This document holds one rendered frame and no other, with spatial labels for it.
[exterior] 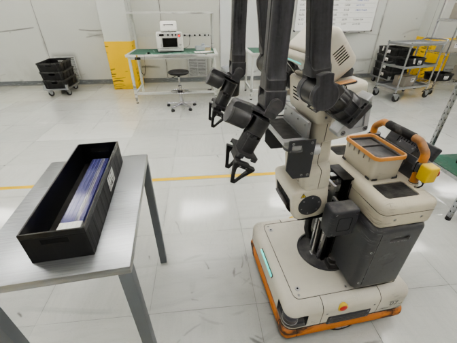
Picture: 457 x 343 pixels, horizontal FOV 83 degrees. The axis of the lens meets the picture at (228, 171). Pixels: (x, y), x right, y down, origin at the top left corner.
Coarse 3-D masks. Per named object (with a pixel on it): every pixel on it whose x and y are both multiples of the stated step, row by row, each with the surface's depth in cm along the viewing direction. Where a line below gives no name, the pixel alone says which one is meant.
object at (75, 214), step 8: (96, 160) 118; (104, 160) 118; (88, 168) 112; (96, 168) 112; (104, 168) 113; (88, 176) 107; (96, 176) 107; (80, 184) 102; (88, 184) 102; (96, 184) 102; (80, 192) 98; (88, 192) 98; (72, 200) 93; (80, 200) 93; (88, 200) 93; (72, 208) 90; (80, 208) 90; (88, 208) 91; (64, 216) 86; (72, 216) 86; (80, 216) 86; (64, 224) 83; (72, 224) 83; (80, 224) 83
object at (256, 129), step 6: (252, 114) 70; (258, 114) 72; (252, 120) 72; (258, 120) 71; (264, 120) 70; (246, 126) 73; (252, 126) 72; (258, 126) 71; (264, 126) 71; (252, 132) 72; (258, 132) 72; (264, 132) 73
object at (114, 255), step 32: (128, 160) 127; (32, 192) 105; (128, 192) 105; (128, 224) 90; (0, 256) 78; (96, 256) 78; (128, 256) 78; (160, 256) 168; (0, 288) 70; (32, 288) 72; (128, 288) 80; (0, 320) 78
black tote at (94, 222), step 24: (96, 144) 118; (72, 168) 108; (120, 168) 120; (48, 192) 87; (72, 192) 103; (96, 192) 87; (48, 216) 86; (96, 216) 83; (24, 240) 71; (48, 240) 72; (72, 240) 74; (96, 240) 81
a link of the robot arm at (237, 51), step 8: (232, 0) 93; (240, 0) 92; (232, 8) 94; (240, 8) 93; (232, 16) 96; (240, 16) 95; (232, 24) 97; (240, 24) 96; (232, 32) 98; (240, 32) 98; (232, 40) 100; (240, 40) 99; (232, 48) 101; (240, 48) 100; (232, 56) 101; (240, 56) 101; (232, 64) 102; (240, 64) 103; (232, 72) 104
